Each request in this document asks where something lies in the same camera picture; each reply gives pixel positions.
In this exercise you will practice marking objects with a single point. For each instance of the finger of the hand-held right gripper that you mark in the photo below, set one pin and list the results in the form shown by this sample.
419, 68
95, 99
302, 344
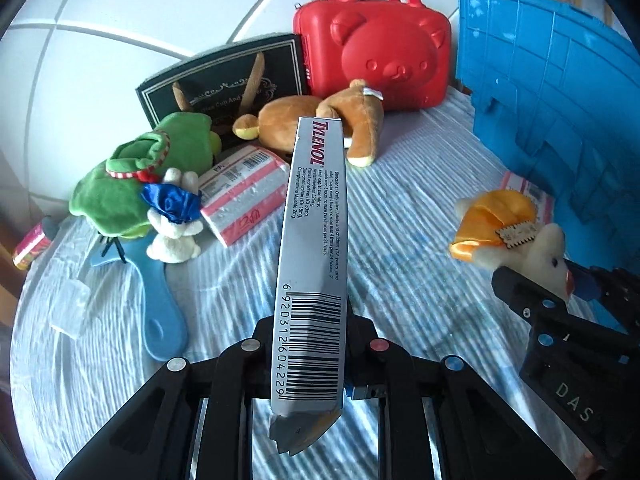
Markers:
527, 297
582, 285

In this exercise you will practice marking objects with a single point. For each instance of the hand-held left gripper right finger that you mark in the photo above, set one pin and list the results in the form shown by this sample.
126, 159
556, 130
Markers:
367, 337

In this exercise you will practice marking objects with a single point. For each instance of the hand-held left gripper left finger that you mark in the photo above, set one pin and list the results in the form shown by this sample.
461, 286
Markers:
260, 342

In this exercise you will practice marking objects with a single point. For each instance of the white plush orange hat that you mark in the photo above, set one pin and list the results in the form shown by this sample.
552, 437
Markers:
495, 220

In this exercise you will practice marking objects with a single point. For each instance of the grey medicine box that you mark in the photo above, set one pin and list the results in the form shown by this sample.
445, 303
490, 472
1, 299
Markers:
312, 260

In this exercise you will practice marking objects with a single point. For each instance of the blue plastic crate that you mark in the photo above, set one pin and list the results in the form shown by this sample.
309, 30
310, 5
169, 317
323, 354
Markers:
540, 75

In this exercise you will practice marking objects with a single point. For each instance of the striped cloth covered desktop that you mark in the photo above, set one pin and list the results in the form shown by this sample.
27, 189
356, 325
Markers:
400, 270

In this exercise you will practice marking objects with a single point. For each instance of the blue hairbrush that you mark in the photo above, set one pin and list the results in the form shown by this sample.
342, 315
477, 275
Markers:
155, 305

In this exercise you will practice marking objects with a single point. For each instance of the pink striped packet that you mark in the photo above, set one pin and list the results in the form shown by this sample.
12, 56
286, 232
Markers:
520, 182

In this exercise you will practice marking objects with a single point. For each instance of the white bunny plush blue bow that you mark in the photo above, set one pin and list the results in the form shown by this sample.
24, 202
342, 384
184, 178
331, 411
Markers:
172, 240

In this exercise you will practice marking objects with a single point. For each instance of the pink white tissue pack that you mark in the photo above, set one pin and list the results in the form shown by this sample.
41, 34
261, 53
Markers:
245, 192

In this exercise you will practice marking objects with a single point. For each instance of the clear plastic wrapper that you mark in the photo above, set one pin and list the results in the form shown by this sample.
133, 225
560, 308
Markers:
70, 305

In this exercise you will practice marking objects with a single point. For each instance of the large green plush toy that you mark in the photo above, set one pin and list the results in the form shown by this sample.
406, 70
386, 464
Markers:
135, 180

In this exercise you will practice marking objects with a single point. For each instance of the brown bear plush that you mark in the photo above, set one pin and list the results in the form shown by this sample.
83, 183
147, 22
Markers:
290, 120

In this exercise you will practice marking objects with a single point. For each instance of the red cylindrical can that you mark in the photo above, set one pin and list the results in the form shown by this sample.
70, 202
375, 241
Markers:
30, 246

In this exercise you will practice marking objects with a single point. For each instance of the dark green gift bag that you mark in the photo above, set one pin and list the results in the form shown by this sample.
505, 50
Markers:
210, 85

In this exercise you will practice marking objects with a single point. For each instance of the red bear-shaped case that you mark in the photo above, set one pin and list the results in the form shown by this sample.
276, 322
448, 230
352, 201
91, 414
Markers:
380, 45

